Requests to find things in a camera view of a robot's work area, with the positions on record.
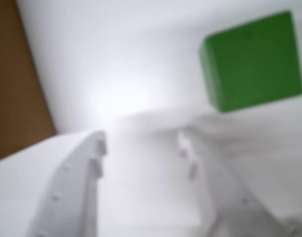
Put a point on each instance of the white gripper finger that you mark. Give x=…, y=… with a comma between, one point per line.
x=222, y=202
x=47, y=187

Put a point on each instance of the green cube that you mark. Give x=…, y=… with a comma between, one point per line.
x=254, y=64

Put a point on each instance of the brown cardboard box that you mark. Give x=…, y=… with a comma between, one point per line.
x=12, y=74

